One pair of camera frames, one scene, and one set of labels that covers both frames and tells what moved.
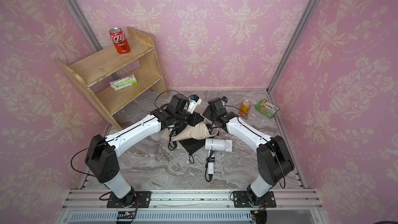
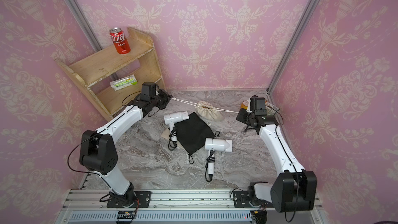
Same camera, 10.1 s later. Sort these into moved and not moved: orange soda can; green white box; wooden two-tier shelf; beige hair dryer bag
Moved: beige hair dryer bag
Not moved: green white box; wooden two-tier shelf; orange soda can
